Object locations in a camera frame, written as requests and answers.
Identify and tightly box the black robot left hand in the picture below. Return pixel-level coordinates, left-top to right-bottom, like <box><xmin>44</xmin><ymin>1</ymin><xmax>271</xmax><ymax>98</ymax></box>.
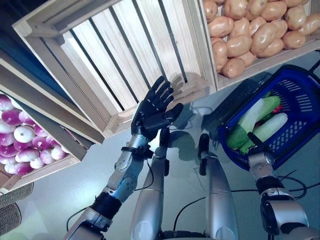
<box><xmin>130</xmin><ymin>75</ymin><xmax>185</xmax><ymax>142</ymax></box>

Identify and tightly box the blue plastic shopping basket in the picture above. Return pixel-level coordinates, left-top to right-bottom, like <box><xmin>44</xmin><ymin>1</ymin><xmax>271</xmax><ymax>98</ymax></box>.
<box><xmin>202</xmin><ymin>65</ymin><xmax>320</xmax><ymax>172</ymax></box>

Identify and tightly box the woven wicker basket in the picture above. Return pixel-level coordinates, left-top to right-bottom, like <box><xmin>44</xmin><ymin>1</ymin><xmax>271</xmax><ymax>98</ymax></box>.
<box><xmin>0</xmin><ymin>181</ymin><xmax>35</xmax><ymax>208</ymax></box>
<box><xmin>0</xmin><ymin>202</ymin><xmax>23</xmax><ymax>230</ymax></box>

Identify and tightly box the wooden slatted cabbage crate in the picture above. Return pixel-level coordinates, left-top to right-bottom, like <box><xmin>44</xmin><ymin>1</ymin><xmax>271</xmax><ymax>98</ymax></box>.
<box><xmin>11</xmin><ymin>0</ymin><xmax>218</xmax><ymax>140</ymax></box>

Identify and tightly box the tan potato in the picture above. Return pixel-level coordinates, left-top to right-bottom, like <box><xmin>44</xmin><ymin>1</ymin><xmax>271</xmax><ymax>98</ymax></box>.
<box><xmin>226</xmin><ymin>34</ymin><xmax>253</xmax><ymax>58</ymax></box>
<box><xmin>257</xmin><ymin>38</ymin><xmax>285</xmax><ymax>58</ymax></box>
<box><xmin>203</xmin><ymin>0</ymin><xmax>218</xmax><ymax>23</ymax></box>
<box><xmin>221</xmin><ymin>57</ymin><xmax>246</xmax><ymax>79</ymax></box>
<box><xmin>281</xmin><ymin>30</ymin><xmax>307</xmax><ymax>50</ymax></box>
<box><xmin>238</xmin><ymin>51</ymin><xmax>258</xmax><ymax>67</ymax></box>
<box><xmin>249</xmin><ymin>22</ymin><xmax>280</xmax><ymax>56</ymax></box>
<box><xmin>211</xmin><ymin>40</ymin><xmax>228</xmax><ymax>73</ymax></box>
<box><xmin>228</xmin><ymin>17</ymin><xmax>251</xmax><ymax>38</ymax></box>
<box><xmin>298</xmin><ymin>13</ymin><xmax>320</xmax><ymax>36</ymax></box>
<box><xmin>207</xmin><ymin>16</ymin><xmax>235</xmax><ymax>38</ymax></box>

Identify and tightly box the purple and white onion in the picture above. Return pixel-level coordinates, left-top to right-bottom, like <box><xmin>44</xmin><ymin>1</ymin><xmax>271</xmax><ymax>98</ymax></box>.
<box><xmin>0</xmin><ymin>94</ymin><xmax>15</xmax><ymax>112</ymax></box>
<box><xmin>39</xmin><ymin>149</ymin><xmax>56</xmax><ymax>165</ymax></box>
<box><xmin>1</xmin><ymin>108</ymin><xmax>23</xmax><ymax>126</ymax></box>
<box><xmin>0</xmin><ymin>132</ymin><xmax>16</xmax><ymax>147</ymax></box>
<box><xmin>17</xmin><ymin>147</ymin><xmax>40</xmax><ymax>162</ymax></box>
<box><xmin>18</xmin><ymin>111</ymin><xmax>36</xmax><ymax>126</ymax></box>
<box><xmin>13</xmin><ymin>161</ymin><xmax>33</xmax><ymax>176</ymax></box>
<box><xmin>32</xmin><ymin>135</ymin><xmax>52</xmax><ymax>151</ymax></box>

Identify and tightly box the wooden potato crate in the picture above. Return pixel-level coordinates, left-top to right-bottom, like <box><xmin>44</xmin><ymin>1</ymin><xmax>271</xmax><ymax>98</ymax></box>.
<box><xmin>197</xmin><ymin>0</ymin><xmax>320</xmax><ymax>92</ymax></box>

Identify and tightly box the wooden onion crate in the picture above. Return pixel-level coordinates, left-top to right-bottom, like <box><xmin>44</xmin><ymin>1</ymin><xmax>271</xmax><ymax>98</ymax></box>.
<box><xmin>0</xmin><ymin>92</ymin><xmax>82</xmax><ymax>195</ymax></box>

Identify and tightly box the dark robot waist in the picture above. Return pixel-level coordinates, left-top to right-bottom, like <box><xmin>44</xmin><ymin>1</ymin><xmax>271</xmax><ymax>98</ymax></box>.
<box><xmin>159</xmin><ymin>230</ymin><xmax>210</xmax><ymax>240</ymax></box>

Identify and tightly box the mostly white onion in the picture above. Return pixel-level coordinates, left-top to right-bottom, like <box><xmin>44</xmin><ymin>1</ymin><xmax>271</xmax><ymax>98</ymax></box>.
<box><xmin>13</xmin><ymin>125</ymin><xmax>36</xmax><ymax>144</ymax></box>

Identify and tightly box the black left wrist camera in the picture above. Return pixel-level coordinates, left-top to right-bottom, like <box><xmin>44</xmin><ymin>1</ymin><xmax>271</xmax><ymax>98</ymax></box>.
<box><xmin>121</xmin><ymin>144</ymin><xmax>155</xmax><ymax>158</ymax></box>

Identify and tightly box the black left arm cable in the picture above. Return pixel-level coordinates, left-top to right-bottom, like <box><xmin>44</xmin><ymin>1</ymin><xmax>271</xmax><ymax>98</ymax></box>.
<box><xmin>66</xmin><ymin>159</ymin><xmax>155</xmax><ymax>232</ymax></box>

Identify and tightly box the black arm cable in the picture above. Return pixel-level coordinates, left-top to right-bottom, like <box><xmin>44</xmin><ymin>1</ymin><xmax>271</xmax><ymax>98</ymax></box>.
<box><xmin>277</xmin><ymin>169</ymin><xmax>320</xmax><ymax>200</ymax></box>
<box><xmin>66</xmin><ymin>159</ymin><xmax>155</xmax><ymax>232</ymax></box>

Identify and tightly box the black floor cable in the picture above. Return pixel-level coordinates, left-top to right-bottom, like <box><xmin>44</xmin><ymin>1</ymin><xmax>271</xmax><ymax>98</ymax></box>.
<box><xmin>172</xmin><ymin>188</ymin><xmax>258</xmax><ymax>232</ymax></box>

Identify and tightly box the wooden display shelf frame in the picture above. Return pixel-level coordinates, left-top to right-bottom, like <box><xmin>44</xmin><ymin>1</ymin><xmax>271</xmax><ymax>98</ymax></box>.
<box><xmin>0</xmin><ymin>37</ymin><xmax>106</xmax><ymax>162</ymax></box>

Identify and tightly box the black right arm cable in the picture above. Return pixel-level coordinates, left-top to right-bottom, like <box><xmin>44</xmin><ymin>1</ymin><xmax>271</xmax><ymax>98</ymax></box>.
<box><xmin>277</xmin><ymin>169</ymin><xmax>320</xmax><ymax>200</ymax></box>

